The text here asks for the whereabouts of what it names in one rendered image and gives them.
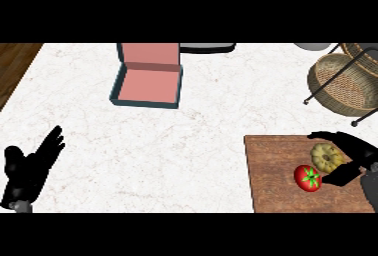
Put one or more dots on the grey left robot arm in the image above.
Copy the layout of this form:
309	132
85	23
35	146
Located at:
23	207

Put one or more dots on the yellow round squash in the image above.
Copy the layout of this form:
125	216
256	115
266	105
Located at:
326	158

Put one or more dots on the red tomato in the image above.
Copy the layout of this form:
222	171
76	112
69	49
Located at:
306	178

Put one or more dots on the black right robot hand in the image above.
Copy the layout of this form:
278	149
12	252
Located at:
355	150

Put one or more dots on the brown wooden cutting board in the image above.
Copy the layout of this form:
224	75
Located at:
286	176

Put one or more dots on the open pink teal box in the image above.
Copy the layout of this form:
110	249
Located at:
148	80

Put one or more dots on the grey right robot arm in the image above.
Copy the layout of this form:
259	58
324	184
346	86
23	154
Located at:
370	188

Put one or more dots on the grey round object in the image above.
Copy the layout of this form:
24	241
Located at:
315	46

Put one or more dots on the black grey appliance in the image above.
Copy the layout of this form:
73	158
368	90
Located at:
207	48

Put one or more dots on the wicker tiered basket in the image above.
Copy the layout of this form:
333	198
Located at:
345	83

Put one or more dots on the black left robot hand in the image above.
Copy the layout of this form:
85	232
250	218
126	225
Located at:
30	166

